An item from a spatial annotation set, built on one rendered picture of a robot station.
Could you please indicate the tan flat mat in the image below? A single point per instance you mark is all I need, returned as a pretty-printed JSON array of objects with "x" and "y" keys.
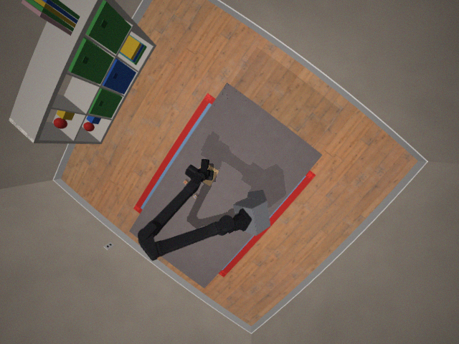
[{"x": 208, "y": 182}]

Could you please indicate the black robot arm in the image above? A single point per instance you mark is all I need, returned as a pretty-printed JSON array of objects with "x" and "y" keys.
[{"x": 224, "y": 225}]

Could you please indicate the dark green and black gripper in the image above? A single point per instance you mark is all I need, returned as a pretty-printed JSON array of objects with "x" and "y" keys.
[{"x": 211, "y": 175}]

